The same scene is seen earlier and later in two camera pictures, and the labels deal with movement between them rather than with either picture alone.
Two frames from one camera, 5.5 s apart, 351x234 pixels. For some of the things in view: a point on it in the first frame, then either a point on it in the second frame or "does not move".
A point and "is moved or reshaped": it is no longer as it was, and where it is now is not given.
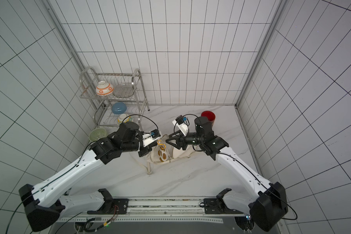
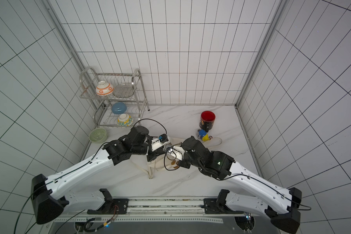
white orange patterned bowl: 104,88 does not move
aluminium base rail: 194,207 does not move
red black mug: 210,116 does not move
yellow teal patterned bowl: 121,118 does not move
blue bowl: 119,108 does not move
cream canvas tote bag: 164,151 is moved or reshaped
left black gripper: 145,150 -> 154,154
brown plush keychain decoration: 162,153 is moved or reshaped
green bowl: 96,134 does not move
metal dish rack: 122,96 does not move
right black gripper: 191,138 -> 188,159
